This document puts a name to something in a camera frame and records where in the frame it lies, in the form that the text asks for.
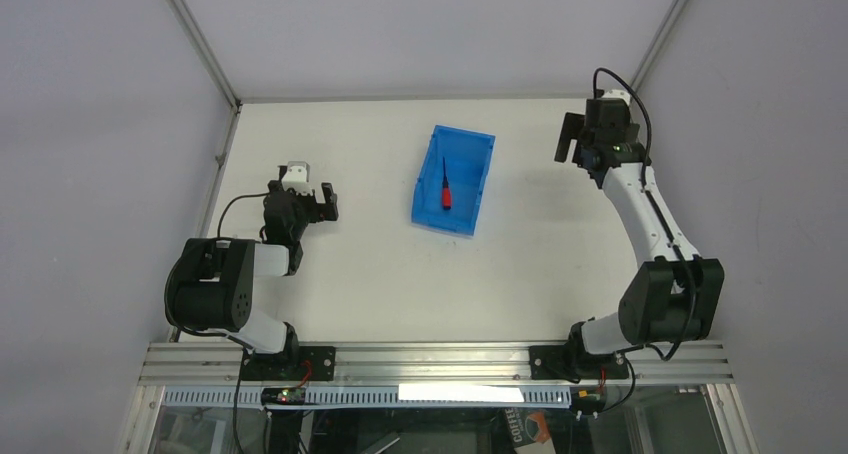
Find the red black screwdriver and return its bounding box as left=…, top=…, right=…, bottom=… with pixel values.
left=441, top=158, right=452, bottom=211

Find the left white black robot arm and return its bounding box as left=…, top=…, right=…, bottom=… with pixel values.
left=163, top=161, right=338, bottom=367

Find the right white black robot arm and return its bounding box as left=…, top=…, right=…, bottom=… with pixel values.
left=325, top=98, right=724, bottom=382

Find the blue plastic bin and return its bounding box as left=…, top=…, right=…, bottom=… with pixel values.
left=411, top=125, right=496, bottom=237

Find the coffee box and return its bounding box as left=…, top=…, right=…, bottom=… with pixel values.
left=504, top=408, right=551, bottom=448

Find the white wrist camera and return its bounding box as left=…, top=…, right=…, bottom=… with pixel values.
left=281, top=161, right=314, bottom=196

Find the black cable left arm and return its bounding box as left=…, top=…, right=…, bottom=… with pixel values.
left=216, top=193, right=272, bottom=240

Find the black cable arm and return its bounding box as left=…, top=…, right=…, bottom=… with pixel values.
left=216, top=193, right=272, bottom=240
left=592, top=67, right=700, bottom=363

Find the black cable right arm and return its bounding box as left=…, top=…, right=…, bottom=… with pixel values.
left=592, top=67, right=700, bottom=363

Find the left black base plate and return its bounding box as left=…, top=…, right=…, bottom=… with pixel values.
left=240, top=345, right=337, bottom=382

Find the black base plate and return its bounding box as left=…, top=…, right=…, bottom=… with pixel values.
left=240, top=345, right=337, bottom=382
left=528, top=344, right=629, bottom=383

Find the white perforated cable duct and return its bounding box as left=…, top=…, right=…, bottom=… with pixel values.
left=162, top=383, right=571, bottom=410

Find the aluminium mounting rail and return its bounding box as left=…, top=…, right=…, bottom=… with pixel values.
left=138, top=341, right=735, bottom=387

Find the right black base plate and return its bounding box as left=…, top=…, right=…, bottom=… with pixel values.
left=528, top=344, right=629, bottom=383

